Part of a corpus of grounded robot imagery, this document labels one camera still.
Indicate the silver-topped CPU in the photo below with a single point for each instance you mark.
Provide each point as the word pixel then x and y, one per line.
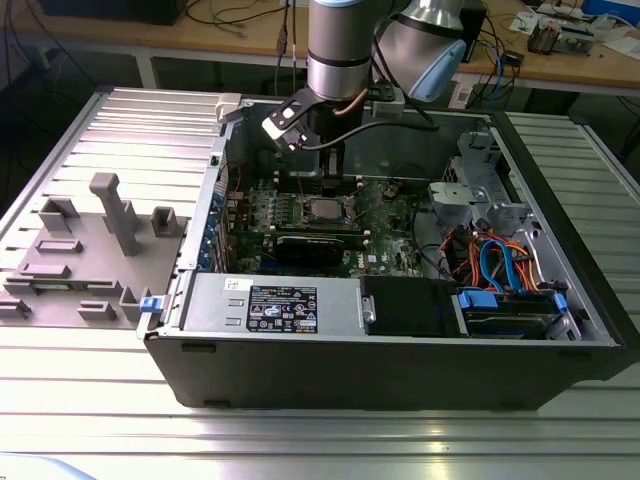
pixel 327 210

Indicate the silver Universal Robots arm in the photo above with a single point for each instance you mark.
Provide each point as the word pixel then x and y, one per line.
pixel 337 50

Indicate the RAM slot with white clips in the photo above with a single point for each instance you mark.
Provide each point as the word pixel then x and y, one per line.
pixel 287 178
pixel 287 186
pixel 320 232

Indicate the CPU socket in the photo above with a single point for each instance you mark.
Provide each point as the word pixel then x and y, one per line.
pixel 303 207

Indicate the black drive bay cover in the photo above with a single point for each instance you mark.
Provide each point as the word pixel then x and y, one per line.
pixel 405 305

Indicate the round coin battery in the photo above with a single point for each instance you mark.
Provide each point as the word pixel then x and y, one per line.
pixel 391 189

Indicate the low-profile graphics card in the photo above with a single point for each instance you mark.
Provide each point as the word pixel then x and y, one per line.
pixel 310 250

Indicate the green motherboard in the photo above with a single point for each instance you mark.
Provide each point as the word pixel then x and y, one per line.
pixel 390 235

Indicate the pale grey case latch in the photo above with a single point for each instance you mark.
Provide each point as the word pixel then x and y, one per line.
pixel 227 107

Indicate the silver metal drive cage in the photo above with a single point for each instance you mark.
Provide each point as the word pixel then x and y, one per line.
pixel 452 196

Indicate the white label tag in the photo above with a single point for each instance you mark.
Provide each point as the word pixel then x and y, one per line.
pixel 462 92

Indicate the wooden workbench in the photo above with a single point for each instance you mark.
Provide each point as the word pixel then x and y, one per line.
pixel 225 40

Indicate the grey power supply unit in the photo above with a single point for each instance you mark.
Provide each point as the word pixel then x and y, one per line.
pixel 220 305

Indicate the black upright box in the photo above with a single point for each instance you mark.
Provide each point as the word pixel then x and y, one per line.
pixel 477 37

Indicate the hard disk in blue carrier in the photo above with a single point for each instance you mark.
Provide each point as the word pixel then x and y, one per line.
pixel 480 300

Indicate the black open PC case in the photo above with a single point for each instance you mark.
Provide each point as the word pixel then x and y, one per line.
pixel 350 370

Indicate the small black box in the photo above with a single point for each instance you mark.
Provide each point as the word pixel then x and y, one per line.
pixel 512 57

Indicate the blue plastic clip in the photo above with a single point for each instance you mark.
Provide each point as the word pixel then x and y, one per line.
pixel 152 305

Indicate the white printed paper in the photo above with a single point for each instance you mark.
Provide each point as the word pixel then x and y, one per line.
pixel 525 20

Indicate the small heatsink device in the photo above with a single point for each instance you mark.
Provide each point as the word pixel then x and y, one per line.
pixel 542 39

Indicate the grey parts rack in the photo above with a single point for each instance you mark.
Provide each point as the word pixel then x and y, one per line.
pixel 100 265

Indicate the large black box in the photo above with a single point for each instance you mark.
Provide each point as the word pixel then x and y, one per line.
pixel 115 7

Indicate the grey hardware assembly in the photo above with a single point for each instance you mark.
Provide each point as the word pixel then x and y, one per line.
pixel 575 36

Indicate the blue box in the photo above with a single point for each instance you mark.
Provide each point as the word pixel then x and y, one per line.
pixel 600 5

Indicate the white paper sheets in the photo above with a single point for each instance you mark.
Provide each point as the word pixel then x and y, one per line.
pixel 625 44

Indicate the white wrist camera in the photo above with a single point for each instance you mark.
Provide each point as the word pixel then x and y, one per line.
pixel 280 122

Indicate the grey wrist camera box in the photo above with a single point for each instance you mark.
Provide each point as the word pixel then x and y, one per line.
pixel 389 106

